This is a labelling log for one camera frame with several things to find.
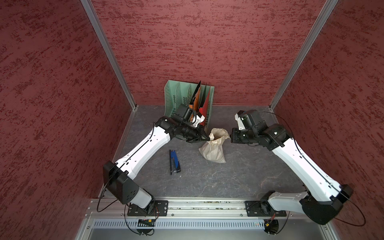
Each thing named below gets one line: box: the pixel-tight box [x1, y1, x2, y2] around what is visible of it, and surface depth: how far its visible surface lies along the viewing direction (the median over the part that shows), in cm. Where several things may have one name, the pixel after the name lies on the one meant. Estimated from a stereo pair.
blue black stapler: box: [169, 149, 181, 175], surface depth 89 cm
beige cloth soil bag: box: [198, 128, 231, 164], surface depth 76 cm
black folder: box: [189, 80, 201, 105], surface depth 87 cm
